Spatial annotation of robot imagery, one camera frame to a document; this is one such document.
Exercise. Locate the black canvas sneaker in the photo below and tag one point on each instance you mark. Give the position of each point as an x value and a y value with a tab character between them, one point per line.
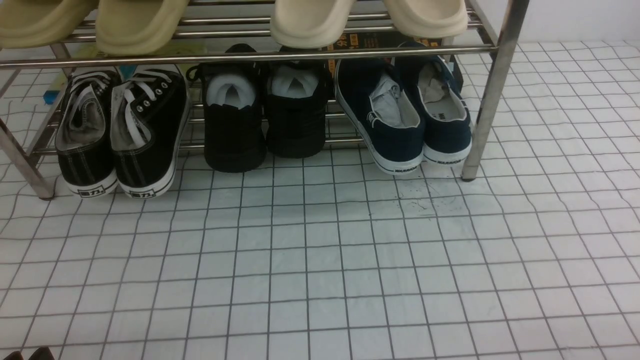
82	140
148	114

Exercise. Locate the black canvas sneaker right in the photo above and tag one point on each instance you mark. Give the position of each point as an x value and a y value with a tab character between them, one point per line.
148	114

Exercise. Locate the olive foam slipper far left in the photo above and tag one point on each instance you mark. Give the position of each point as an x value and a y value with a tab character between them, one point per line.
37	23

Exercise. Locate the cream foam slipper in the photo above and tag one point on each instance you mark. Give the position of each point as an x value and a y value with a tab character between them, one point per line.
432	19
309	24

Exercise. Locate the black knit shoe left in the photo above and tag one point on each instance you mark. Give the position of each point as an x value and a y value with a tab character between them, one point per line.
231	98

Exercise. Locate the olive foam slipper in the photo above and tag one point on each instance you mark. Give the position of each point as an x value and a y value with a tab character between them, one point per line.
37	23
136	27

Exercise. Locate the black printed cardboard box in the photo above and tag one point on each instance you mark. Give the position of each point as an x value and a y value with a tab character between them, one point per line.
378	40

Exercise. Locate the black knit shoe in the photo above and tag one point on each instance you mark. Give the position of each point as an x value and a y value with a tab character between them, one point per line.
231	98
296	95

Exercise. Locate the stainless steel shoe rack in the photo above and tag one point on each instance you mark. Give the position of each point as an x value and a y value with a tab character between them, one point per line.
501	48

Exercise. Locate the navy slip-on shoe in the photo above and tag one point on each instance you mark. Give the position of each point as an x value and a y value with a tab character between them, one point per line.
374	97
428	80

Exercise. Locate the black canvas sneaker left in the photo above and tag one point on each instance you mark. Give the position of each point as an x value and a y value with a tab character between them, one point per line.
82	140

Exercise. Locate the blue small object behind rack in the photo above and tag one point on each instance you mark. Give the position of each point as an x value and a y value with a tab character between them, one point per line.
50	96

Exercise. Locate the black knit shoe right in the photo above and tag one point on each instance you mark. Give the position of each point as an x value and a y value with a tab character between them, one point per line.
296	95

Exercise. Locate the cream foam slipper right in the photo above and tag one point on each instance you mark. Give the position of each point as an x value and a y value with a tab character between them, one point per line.
432	19

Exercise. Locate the cream foam slipper left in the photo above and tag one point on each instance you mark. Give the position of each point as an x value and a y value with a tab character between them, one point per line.
309	24

